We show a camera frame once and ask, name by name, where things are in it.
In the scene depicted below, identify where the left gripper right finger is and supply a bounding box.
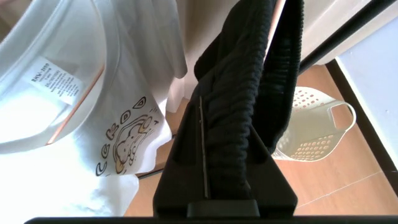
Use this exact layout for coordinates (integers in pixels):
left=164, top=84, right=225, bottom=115
left=244, top=125, right=299, bottom=218

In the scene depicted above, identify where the beige curtain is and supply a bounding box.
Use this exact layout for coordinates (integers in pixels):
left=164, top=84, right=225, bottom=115
left=0, top=0, right=374, bottom=113

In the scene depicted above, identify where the black garment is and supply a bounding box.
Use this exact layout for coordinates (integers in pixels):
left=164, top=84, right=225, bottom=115
left=193, top=0, right=305, bottom=200

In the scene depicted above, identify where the white printed t-shirt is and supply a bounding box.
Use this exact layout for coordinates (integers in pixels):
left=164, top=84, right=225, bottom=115
left=0, top=0, right=188, bottom=219

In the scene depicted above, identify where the white laundry basket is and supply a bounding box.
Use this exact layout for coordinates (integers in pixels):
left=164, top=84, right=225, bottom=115
left=272, top=86, right=358, bottom=162

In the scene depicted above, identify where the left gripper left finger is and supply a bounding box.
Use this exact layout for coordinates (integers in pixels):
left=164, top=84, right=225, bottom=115
left=153, top=96, right=210, bottom=218

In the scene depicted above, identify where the black clothes rack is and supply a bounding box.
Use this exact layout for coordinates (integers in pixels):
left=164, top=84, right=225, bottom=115
left=136, top=0, right=398, bottom=180

